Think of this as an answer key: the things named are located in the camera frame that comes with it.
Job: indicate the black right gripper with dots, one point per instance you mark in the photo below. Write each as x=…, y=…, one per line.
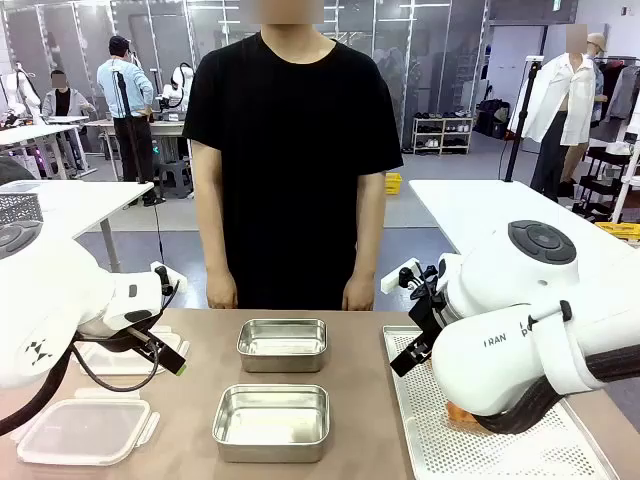
x=430, y=315

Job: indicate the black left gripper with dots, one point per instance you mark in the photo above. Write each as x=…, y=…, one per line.
x=120, y=339

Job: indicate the croissant bread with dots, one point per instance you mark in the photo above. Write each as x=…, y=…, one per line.
x=460, y=412

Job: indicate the clear plastic container lid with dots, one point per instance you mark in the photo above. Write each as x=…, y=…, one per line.
x=107, y=362
x=85, y=430

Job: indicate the person's left forearm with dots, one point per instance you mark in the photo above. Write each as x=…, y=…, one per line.
x=369, y=230

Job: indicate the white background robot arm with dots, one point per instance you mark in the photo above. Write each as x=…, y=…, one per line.
x=22, y=95
x=179, y=87

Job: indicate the person's right forearm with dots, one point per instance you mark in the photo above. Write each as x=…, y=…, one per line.
x=212, y=215

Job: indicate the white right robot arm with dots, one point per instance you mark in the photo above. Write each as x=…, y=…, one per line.
x=500, y=310

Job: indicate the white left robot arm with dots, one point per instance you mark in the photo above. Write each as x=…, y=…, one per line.
x=55, y=295

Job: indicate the empty steel container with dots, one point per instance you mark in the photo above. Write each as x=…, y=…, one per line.
x=282, y=345

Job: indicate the person's left hand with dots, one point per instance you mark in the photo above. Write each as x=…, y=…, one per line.
x=357, y=295

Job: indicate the person's right hand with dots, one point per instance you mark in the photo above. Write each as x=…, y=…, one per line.
x=221, y=292

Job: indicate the perforated metal baking tray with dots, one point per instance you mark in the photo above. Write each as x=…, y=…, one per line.
x=450, y=450

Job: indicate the large white side table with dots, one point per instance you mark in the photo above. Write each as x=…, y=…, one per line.
x=475, y=210

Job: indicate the yellow plastic crate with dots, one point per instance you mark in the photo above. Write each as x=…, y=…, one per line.
x=394, y=184

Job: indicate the grey plastic step stool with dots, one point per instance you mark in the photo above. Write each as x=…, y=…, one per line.
x=172, y=177

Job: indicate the grey woven basket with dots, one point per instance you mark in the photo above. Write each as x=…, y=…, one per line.
x=20, y=209

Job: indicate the person in black t-shirt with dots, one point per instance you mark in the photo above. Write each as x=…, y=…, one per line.
x=292, y=175

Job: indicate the white shoe rack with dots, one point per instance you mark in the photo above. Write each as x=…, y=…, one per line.
x=442, y=135

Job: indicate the flat yellow crate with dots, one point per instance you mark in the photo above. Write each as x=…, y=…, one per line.
x=620, y=230

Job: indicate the white background desk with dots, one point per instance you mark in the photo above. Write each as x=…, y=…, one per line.
x=45, y=132

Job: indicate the black bag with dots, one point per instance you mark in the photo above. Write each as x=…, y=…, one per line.
x=492, y=117

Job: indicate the man in blue shirt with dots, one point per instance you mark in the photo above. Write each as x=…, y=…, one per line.
x=122, y=100

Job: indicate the black tripod pole white top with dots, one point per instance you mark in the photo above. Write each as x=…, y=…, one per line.
x=520, y=115

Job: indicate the seated person in grey jacket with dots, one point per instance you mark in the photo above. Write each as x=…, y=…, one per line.
x=62, y=102

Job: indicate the mannequin in white shirt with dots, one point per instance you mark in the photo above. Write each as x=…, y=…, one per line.
x=560, y=110

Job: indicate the hanging grey garment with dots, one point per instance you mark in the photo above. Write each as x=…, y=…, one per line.
x=625, y=95

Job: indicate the mannequin with beige hat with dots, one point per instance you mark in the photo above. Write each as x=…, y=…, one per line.
x=597, y=65

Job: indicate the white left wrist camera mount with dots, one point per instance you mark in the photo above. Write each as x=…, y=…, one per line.
x=175, y=282

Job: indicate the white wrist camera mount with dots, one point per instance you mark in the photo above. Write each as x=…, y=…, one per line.
x=392, y=281
x=175, y=282

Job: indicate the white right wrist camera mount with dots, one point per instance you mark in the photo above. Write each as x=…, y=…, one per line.
x=392, y=281

